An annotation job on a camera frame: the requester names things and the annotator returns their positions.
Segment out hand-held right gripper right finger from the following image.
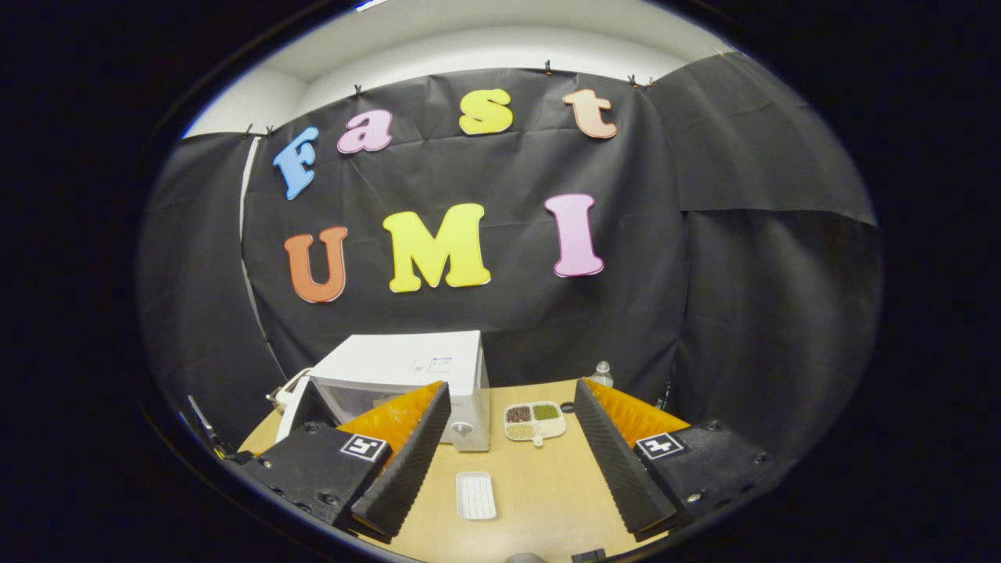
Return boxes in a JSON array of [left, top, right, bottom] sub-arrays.
[[573, 378, 775, 542]]

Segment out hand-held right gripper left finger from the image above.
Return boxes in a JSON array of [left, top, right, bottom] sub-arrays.
[[235, 381, 453, 544]]

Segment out white microwave oven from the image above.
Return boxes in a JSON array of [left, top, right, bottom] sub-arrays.
[[266, 330, 491, 453]]

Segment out white rectangular tray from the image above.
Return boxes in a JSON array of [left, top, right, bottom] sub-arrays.
[[456, 471, 498, 522]]

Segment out white divided dish of grains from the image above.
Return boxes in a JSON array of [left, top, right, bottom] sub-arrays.
[[503, 401, 567, 447]]

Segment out row of black cloth clips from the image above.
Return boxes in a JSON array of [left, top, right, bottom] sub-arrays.
[[242, 61, 654, 135]]

